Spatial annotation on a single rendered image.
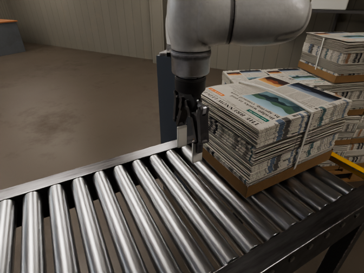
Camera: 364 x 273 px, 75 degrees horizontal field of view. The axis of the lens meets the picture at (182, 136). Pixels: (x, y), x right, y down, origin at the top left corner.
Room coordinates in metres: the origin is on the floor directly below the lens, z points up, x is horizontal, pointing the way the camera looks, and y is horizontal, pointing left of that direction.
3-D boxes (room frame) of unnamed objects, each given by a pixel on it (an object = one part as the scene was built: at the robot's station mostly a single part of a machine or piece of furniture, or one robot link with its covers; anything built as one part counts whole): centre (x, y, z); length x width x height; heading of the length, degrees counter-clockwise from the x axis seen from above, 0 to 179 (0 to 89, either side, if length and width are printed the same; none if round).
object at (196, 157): (0.52, -0.04, 0.94); 0.03 x 0.01 x 0.07; 119
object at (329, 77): (1.58, -1.01, 0.86); 0.38 x 0.29 x 0.04; 9
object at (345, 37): (1.59, -1.02, 1.06); 0.37 x 0.29 x 0.01; 9
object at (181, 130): (0.59, 0.00, 0.94); 0.03 x 0.01 x 0.07; 119
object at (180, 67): (0.56, -0.02, 1.16); 0.09 x 0.09 x 0.06
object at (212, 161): (0.64, -0.18, 0.83); 0.29 x 0.16 x 0.04; 29
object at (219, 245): (0.50, -0.01, 0.77); 0.47 x 0.05 x 0.05; 29
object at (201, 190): (0.53, -0.06, 0.77); 0.47 x 0.05 x 0.05; 29
